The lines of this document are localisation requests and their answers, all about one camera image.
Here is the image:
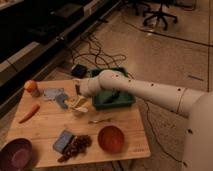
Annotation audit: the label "orange carrot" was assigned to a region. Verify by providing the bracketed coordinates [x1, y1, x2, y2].
[18, 104, 40, 124]

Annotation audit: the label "blue sponge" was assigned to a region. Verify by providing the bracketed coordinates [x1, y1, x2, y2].
[53, 130, 74, 153]

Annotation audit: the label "red-brown bowl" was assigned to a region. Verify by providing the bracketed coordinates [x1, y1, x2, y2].
[98, 126, 125, 154]

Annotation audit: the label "orange-capped bottle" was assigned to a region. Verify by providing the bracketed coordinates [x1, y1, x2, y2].
[24, 80, 40, 97]

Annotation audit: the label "black office chair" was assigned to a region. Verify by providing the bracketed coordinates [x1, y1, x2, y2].
[143, 0, 178, 30]

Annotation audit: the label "cream plastic banana bunch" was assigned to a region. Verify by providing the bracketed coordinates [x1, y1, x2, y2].
[67, 96, 88, 113]

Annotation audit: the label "black power box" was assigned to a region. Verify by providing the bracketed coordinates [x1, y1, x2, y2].
[71, 64, 87, 79]

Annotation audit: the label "green tray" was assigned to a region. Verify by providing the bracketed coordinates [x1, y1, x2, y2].
[90, 67, 135, 110]

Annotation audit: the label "purple bowl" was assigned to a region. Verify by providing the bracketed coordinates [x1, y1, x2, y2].
[0, 138, 32, 171]

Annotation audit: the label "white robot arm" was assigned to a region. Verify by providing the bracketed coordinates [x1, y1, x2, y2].
[77, 69, 213, 171]

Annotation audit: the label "bunch of dark grapes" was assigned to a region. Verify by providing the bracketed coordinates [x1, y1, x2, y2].
[58, 135, 92, 163]

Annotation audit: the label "black floor cables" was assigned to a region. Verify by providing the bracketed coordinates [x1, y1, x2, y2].
[56, 33, 128, 73]

